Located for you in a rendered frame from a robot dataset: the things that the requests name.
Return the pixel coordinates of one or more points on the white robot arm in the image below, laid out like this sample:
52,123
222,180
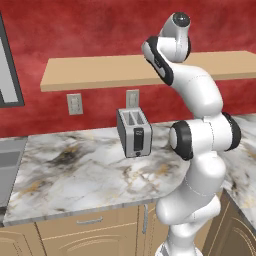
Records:
200,156

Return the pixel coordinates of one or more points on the grey two-slot toaster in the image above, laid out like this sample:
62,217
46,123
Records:
135,133

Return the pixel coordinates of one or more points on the tan cupboard door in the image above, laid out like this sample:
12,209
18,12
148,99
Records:
154,230
233,230
13,241
90,245

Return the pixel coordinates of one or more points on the tan drawer front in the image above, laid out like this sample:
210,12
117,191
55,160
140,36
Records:
86,225

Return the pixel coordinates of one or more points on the grey sink basin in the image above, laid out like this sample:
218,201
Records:
8,173

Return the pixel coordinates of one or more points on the grey framed window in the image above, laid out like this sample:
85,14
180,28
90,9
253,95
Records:
7,71

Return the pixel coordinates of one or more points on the grey wall outlet plate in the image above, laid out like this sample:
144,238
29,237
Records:
132,98
74,104

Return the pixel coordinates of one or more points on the tan wooden wall shelf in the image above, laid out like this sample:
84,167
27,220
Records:
100,71

